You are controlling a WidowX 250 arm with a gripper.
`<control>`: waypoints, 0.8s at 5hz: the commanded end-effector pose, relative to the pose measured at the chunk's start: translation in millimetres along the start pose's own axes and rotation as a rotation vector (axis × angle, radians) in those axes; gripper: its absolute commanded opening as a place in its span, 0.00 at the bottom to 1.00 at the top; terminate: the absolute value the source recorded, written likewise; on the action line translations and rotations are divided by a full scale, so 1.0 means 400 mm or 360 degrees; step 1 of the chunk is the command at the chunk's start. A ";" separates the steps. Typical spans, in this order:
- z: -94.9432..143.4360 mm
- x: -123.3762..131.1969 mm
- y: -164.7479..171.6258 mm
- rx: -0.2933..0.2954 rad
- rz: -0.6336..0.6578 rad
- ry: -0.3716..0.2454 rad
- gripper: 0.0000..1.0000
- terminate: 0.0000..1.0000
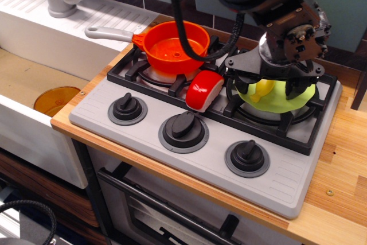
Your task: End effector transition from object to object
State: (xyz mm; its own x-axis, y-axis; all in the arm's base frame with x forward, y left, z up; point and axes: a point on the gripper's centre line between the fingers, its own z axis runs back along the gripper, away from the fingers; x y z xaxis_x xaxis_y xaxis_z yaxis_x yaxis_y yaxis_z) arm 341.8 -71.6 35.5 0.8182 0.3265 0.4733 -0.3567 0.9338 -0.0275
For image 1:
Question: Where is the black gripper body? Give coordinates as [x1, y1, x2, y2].
[224, 47, 325, 82]

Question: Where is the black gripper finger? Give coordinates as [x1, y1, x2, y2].
[235, 71, 253, 94]
[286, 79, 311, 100]

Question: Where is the yellow toy banana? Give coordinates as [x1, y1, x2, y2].
[250, 79, 276, 103]

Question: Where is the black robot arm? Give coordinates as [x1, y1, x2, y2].
[219, 0, 331, 99]

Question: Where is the lime green cloth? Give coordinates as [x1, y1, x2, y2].
[236, 80, 316, 114]

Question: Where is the black stove grate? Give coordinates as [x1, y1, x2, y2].
[107, 46, 339, 155]

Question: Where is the red white toy cheese wedge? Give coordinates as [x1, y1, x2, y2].
[185, 71, 224, 112]

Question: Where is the middle black stove knob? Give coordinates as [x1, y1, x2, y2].
[158, 111, 209, 154]

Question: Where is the black stove knob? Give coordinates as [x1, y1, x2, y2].
[108, 92, 148, 126]
[225, 139, 270, 178]
[158, 111, 209, 154]

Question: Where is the right black stove knob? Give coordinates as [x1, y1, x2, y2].
[225, 139, 270, 178]

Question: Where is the grey toy stove top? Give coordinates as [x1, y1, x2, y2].
[68, 41, 343, 219]

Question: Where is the left black stove knob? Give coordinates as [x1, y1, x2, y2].
[108, 92, 148, 126]

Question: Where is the toy oven door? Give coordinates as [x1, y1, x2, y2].
[96, 167, 247, 245]

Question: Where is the orange translucent plate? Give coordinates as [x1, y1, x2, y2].
[33, 86, 80, 117]

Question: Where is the white toy sink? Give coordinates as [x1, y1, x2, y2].
[1, 0, 157, 189]

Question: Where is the wooden drawer front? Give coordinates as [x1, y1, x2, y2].
[1, 149, 100, 228]

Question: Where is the orange toy pot grey handle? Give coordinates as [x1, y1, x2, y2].
[84, 21, 204, 75]

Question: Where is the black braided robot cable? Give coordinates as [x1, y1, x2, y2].
[168, 0, 245, 63]

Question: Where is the black oven door handle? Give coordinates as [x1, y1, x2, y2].
[99, 170, 240, 245]

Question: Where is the black cable lower left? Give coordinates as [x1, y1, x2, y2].
[0, 199, 57, 245]

